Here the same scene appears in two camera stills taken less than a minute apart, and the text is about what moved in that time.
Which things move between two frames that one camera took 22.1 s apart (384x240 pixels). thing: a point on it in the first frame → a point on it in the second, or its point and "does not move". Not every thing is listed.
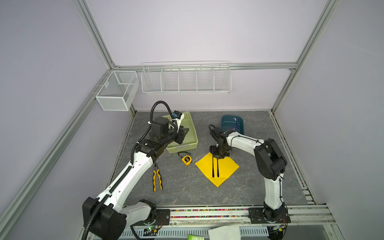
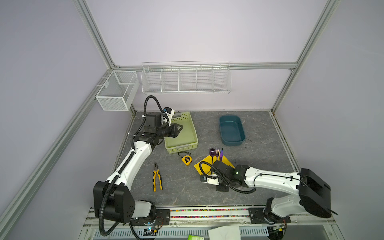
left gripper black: (181, 134) → (174, 132)
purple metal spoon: (210, 149) does not move
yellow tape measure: (187, 159) does not move
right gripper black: (216, 155) → (221, 188)
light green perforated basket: (190, 138) does not move
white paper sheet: (226, 232) does not move
